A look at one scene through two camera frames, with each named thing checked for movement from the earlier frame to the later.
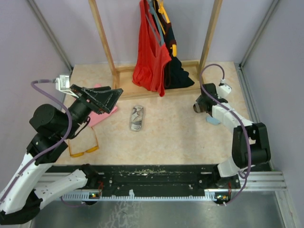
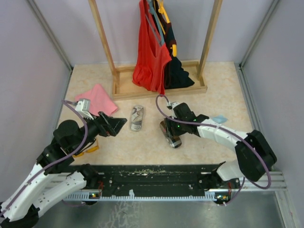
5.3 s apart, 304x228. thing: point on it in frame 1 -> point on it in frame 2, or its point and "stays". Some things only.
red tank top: x=152 y=58 stays
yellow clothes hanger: x=160 y=4 stays
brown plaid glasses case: x=196 y=108 -> x=174 y=141
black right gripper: x=200 y=100 -> x=170 y=124
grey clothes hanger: x=157 y=22 stays
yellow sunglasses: x=90 y=150 stays
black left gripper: x=100 y=99 -> x=108 y=125
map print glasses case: x=137 y=118 stays
